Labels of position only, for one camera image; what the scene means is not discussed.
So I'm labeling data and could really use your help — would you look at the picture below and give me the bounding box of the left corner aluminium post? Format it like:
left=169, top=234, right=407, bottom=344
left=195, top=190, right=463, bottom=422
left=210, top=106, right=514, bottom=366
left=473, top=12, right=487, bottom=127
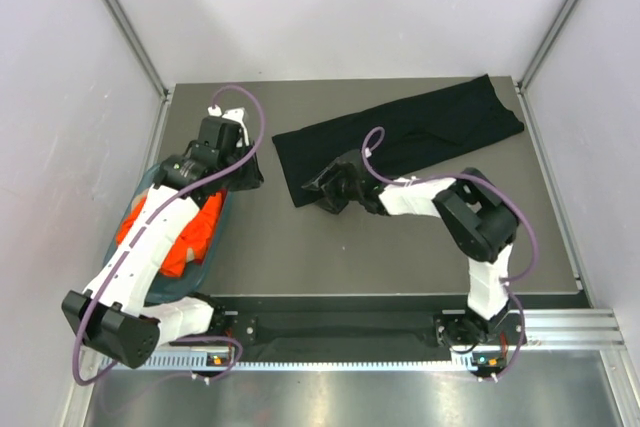
left=102, top=0, right=169, bottom=99

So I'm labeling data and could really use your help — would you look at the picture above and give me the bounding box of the orange t-shirt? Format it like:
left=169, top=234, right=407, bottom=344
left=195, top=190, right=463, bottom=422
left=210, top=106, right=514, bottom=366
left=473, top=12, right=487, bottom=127
left=115, top=189, right=227, bottom=277

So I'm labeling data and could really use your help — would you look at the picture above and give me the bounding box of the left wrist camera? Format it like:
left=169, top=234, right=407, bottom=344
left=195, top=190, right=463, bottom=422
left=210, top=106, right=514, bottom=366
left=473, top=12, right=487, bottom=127
left=207, top=105, right=250, bottom=147

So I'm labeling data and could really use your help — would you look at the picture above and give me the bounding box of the right corner aluminium post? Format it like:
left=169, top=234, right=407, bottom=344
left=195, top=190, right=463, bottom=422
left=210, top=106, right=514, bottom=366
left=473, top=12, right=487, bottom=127
left=516, top=0, right=581, bottom=93

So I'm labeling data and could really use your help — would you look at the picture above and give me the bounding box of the purple cable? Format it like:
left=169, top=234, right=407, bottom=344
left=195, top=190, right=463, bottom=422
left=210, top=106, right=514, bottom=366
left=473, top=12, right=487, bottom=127
left=360, top=127, right=542, bottom=381
left=72, top=85, right=266, bottom=387

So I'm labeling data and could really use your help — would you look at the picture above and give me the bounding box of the black t-shirt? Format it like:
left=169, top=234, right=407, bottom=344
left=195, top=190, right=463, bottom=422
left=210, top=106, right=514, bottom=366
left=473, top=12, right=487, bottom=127
left=272, top=75, right=524, bottom=208

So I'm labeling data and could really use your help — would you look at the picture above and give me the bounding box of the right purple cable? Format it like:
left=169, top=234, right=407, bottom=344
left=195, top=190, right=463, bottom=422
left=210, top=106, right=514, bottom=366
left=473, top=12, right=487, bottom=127
left=360, top=127, right=542, bottom=381

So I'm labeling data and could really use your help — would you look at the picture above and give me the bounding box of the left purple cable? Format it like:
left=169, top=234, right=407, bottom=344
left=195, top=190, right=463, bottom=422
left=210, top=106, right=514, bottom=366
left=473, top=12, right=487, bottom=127
left=72, top=85, right=266, bottom=387

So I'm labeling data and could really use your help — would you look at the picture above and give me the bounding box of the teal plastic basket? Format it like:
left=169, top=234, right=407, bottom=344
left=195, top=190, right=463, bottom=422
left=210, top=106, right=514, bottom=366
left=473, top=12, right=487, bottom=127
left=103, top=163, right=233, bottom=307

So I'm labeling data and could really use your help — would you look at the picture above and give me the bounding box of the aluminium frame rail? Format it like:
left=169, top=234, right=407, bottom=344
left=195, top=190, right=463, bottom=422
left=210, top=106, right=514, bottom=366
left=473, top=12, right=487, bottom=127
left=79, top=310, right=626, bottom=348

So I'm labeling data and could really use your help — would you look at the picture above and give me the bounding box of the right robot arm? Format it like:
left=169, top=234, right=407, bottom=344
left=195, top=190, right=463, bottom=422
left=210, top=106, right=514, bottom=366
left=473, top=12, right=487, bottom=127
left=302, top=150, right=520, bottom=354

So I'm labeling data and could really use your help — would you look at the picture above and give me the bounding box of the slotted cable duct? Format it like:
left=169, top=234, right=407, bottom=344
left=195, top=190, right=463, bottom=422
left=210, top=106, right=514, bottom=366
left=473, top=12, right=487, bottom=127
left=99, top=349, right=481, bottom=373

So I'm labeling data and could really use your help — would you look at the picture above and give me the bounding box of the beige garment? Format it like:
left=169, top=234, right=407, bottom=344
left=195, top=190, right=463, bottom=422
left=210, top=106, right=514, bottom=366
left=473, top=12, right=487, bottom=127
left=131, top=188, right=149, bottom=211

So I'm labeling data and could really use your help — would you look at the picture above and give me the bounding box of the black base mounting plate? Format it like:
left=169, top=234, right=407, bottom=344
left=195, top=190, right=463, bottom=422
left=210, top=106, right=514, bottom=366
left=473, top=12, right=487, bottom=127
left=168, top=295, right=526, bottom=363

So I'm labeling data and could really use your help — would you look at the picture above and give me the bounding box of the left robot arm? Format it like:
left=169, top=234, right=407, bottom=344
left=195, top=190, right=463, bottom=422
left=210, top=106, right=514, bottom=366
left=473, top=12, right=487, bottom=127
left=61, top=108, right=263, bottom=369

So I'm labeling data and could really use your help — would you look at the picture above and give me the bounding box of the corner aluminium post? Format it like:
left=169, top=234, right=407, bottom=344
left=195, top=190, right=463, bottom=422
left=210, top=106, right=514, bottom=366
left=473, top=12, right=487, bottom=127
left=102, top=0, right=169, bottom=99
left=516, top=0, right=581, bottom=93

